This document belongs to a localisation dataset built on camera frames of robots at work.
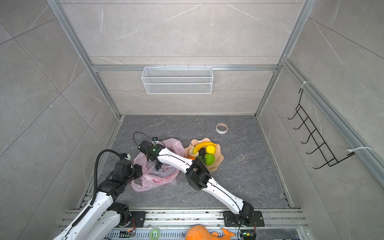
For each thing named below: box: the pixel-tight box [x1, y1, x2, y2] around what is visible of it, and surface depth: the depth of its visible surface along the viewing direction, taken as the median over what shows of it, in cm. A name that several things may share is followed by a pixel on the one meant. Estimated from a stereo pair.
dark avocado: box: [198, 147, 206, 157], surface depth 95 cm
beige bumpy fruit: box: [188, 145, 199, 158], surface depth 94 cm
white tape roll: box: [215, 122, 229, 134], surface depth 113 cm
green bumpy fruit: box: [203, 153, 216, 166], surface depth 90 cm
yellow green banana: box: [193, 141, 218, 155], surface depth 96 cm
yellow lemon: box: [205, 145, 217, 155], surface depth 94 cm
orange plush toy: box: [185, 225, 235, 240], surface depth 66 cm
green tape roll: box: [149, 228, 161, 240], surface depth 71 cm
